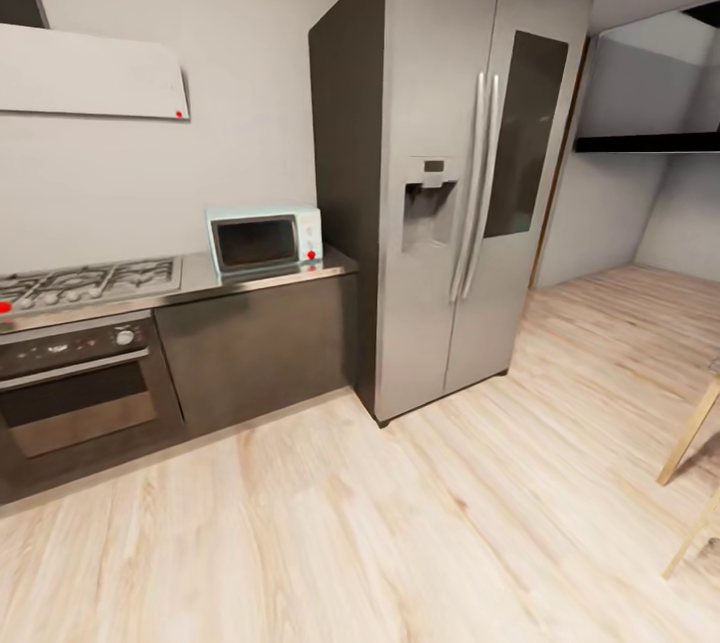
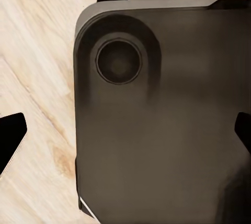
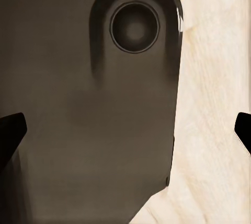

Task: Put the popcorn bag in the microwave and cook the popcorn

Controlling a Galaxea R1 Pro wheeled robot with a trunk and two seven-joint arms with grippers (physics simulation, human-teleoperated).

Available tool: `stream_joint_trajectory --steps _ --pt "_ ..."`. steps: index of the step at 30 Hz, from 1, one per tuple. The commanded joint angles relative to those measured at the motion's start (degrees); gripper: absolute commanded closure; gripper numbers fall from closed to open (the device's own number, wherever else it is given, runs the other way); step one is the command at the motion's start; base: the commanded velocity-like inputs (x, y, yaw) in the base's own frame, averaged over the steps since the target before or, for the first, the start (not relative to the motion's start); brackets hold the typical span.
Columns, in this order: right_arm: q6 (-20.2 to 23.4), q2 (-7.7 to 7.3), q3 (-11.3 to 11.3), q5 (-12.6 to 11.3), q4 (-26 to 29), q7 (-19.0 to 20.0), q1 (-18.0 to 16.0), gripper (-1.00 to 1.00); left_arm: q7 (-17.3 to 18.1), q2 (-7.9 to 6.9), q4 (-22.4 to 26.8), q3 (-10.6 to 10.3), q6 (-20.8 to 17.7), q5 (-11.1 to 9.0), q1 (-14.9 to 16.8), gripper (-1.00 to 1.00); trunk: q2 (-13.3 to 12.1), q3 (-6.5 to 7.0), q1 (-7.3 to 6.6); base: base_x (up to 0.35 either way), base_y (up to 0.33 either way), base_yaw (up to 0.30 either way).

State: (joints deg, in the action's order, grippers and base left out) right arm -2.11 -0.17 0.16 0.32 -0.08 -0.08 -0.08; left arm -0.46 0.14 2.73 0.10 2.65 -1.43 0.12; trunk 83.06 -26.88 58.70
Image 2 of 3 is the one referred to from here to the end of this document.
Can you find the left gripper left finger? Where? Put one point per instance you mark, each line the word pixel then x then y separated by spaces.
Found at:
pixel 12 130

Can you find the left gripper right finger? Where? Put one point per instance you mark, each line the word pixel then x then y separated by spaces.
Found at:
pixel 243 129

